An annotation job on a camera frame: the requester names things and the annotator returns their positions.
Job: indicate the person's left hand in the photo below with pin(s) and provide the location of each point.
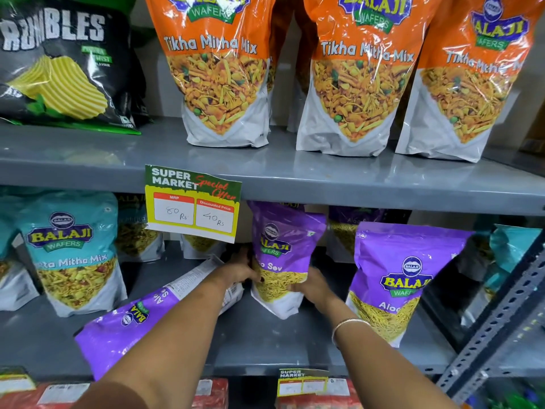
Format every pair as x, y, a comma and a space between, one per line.
238, 270

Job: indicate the person's right hand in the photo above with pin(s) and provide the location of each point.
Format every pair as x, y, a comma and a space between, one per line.
315, 287

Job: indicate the person's right thumb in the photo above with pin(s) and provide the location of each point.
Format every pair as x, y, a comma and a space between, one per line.
298, 287

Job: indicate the person's left thumb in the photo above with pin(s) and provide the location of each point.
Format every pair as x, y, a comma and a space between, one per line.
254, 277

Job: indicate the purple noodle snack packet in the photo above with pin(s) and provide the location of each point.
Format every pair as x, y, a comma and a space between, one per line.
283, 242
345, 227
404, 272
119, 327

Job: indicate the person's right forearm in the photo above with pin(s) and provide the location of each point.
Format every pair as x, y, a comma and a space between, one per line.
383, 370

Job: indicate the grey metal shelf board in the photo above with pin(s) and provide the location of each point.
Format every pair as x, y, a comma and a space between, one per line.
255, 336
298, 170

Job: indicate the teal mix snack packet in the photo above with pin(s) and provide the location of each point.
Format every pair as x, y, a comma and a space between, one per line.
506, 255
10, 272
138, 234
72, 255
200, 247

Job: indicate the large yellow green price tag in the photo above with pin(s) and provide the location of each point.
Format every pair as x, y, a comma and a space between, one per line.
193, 204

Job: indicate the small yellow green price tag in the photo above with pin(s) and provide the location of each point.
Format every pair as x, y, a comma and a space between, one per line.
302, 382

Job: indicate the red snack packet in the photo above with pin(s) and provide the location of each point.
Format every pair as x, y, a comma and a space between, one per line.
47, 396
210, 394
328, 398

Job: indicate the orange mix snack packet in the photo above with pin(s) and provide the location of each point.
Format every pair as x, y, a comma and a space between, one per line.
362, 89
281, 33
464, 97
217, 80

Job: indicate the yellow shelf label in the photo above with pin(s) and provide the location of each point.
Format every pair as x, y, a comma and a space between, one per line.
15, 381

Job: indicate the black ridged chips packet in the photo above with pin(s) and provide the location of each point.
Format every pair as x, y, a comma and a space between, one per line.
64, 59

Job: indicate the green snack packet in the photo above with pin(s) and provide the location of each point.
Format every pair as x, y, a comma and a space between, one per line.
110, 2

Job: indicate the grey perforated shelf post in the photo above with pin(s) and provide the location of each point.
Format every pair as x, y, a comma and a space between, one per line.
498, 319

